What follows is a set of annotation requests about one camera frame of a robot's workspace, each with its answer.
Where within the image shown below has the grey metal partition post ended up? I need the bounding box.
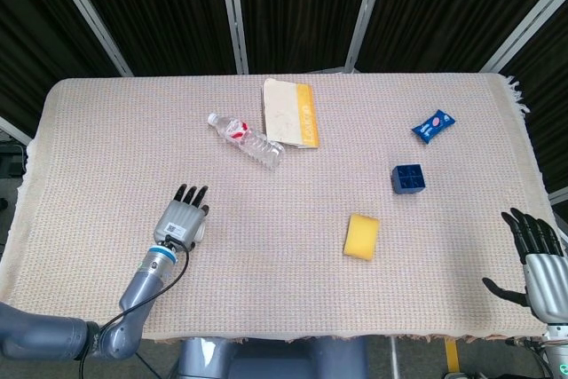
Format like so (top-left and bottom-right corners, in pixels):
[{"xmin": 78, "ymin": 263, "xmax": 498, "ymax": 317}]
[
  {"xmin": 479, "ymin": 0, "xmax": 568, "ymax": 75},
  {"xmin": 216, "ymin": 0, "xmax": 249, "ymax": 75},
  {"xmin": 42, "ymin": 0, "xmax": 135, "ymax": 78},
  {"xmin": 343, "ymin": 0, "xmax": 391, "ymax": 73}
]

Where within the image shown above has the clear plastic water bottle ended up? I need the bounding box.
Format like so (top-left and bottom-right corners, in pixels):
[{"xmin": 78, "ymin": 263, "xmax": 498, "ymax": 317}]
[{"xmin": 207, "ymin": 113, "xmax": 286, "ymax": 170}]

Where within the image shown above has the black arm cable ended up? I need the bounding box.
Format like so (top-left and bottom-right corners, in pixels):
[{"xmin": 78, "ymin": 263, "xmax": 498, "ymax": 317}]
[{"xmin": 78, "ymin": 236, "xmax": 191, "ymax": 379}]

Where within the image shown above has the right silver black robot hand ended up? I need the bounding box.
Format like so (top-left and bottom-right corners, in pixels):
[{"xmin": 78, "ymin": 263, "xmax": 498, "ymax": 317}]
[{"xmin": 482, "ymin": 207, "xmax": 568, "ymax": 328}]

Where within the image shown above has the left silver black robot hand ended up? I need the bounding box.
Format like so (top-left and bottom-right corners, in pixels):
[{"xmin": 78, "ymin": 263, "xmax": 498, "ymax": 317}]
[{"xmin": 152, "ymin": 185, "xmax": 210, "ymax": 252}]

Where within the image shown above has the beige woven tablecloth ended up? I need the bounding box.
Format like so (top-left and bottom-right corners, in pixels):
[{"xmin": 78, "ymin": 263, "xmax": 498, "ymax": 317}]
[{"xmin": 0, "ymin": 71, "xmax": 568, "ymax": 348}]

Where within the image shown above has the blue snack packet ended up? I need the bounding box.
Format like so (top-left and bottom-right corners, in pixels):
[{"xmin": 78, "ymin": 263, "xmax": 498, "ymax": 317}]
[{"xmin": 411, "ymin": 108, "xmax": 456, "ymax": 146}]

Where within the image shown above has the yellow floor tape strip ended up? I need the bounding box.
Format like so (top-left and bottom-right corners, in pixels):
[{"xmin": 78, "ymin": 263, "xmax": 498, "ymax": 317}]
[{"xmin": 444, "ymin": 336, "xmax": 461, "ymax": 374}]

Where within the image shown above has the black equipment rack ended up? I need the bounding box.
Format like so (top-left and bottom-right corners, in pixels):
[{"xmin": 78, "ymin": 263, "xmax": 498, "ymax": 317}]
[{"xmin": 0, "ymin": 130, "xmax": 28, "ymax": 214}]

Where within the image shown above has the grey robot torso base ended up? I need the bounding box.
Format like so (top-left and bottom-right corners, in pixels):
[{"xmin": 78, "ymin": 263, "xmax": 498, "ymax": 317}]
[{"xmin": 176, "ymin": 335, "xmax": 370, "ymax": 379}]

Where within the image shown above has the blue plastic block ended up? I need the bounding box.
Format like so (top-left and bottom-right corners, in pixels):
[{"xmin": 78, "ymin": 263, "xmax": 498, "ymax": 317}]
[{"xmin": 390, "ymin": 164, "xmax": 428, "ymax": 196}]

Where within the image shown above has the yellow sponge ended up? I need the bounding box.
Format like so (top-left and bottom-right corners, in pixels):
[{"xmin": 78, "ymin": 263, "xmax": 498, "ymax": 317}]
[{"xmin": 343, "ymin": 213, "xmax": 382, "ymax": 261}]

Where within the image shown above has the white yellow book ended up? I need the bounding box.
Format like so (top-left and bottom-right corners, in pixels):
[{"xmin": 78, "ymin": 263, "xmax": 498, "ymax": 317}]
[{"xmin": 261, "ymin": 78, "xmax": 321, "ymax": 149}]

